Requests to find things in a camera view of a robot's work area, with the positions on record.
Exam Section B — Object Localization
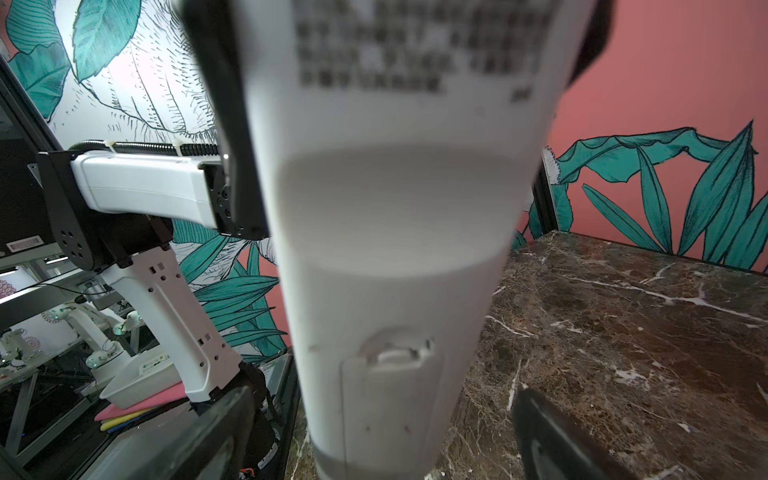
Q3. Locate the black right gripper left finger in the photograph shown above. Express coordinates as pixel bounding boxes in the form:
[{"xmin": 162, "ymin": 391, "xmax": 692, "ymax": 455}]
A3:
[{"xmin": 82, "ymin": 387, "xmax": 255, "ymax": 479}]

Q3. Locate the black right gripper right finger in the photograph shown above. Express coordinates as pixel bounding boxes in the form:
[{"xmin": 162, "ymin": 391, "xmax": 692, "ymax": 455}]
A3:
[{"xmin": 511, "ymin": 388, "xmax": 637, "ymax": 480}]

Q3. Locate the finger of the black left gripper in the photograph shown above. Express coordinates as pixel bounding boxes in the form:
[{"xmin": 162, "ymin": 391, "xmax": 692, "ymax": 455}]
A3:
[{"xmin": 179, "ymin": 1, "xmax": 269, "ymax": 240}]

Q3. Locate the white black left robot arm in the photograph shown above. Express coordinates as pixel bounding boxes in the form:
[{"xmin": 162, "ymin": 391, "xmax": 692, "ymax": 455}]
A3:
[{"xmin": 38, "ymin": 1, "xmax": 270, "ymax": 410}]

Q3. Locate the pink flat sheet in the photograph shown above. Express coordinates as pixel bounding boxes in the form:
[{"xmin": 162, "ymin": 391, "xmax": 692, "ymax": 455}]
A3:
[{"xmin": 94, "ymin": 383, "xmax": 187, "ymax": 422}]

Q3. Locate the white tray in background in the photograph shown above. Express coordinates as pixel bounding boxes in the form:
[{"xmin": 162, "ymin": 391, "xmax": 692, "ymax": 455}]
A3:
[{"xmin": 100, "ymin": 346, "xmax": 181, "ymax": 409}]

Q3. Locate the black left corner frame post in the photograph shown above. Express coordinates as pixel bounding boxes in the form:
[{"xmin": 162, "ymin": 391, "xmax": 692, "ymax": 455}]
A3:
[{"xmin": 1, "ymin": 58, "xmax": 62, "ymax": 152}]

